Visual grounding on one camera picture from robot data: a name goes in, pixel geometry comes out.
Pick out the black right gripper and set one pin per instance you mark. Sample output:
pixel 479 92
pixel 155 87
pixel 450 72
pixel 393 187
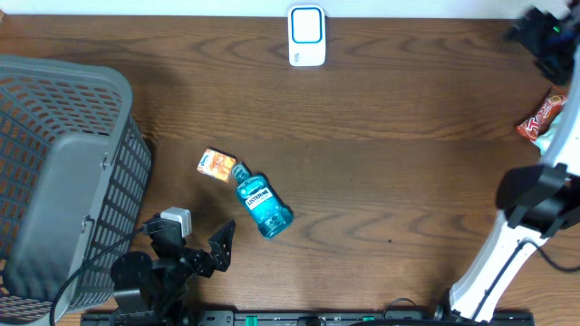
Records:
pixel 558 69

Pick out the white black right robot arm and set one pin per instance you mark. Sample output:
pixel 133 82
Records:
pixel 534 202

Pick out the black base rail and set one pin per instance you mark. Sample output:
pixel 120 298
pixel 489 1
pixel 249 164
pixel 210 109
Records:
pixel 229 318

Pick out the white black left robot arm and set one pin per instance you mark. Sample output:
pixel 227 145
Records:
pixel 148 291

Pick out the orange Kleenex tissue pack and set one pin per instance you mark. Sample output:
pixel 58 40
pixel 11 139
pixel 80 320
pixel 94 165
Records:
pixel 216 164

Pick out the red brown chocolate bar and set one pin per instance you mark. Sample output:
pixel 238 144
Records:
pixel 549 108

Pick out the grey plastic basket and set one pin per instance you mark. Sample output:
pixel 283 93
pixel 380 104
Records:
pixel 74 170

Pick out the blue Listerine mouthwash bottle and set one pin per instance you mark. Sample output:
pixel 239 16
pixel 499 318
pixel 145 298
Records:
pixel 271 215

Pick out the teal white pack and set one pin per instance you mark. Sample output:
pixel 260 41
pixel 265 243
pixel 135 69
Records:
pixel 544 140

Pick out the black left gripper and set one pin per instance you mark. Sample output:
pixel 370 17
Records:
pixel 221 253

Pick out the white barcode scanner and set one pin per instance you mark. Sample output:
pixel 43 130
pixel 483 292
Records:
pixel 306 35

